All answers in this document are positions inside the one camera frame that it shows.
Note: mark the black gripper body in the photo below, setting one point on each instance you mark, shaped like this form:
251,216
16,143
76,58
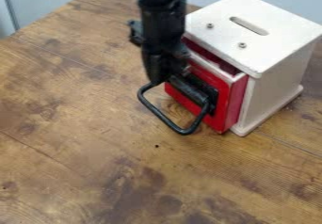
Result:
158,32

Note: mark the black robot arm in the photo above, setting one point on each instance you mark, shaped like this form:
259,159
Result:
158,34

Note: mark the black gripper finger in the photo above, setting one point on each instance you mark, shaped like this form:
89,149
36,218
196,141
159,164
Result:
155,67
175,65

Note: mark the grey vertical pole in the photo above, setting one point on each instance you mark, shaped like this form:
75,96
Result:
13,19

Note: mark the red wooden drawer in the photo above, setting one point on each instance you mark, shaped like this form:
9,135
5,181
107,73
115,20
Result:
222,82

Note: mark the black metal drawer handle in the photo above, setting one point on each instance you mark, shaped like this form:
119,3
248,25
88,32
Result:
196,105

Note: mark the white wooden box cabinet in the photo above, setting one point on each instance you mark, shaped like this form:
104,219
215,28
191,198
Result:
267,43

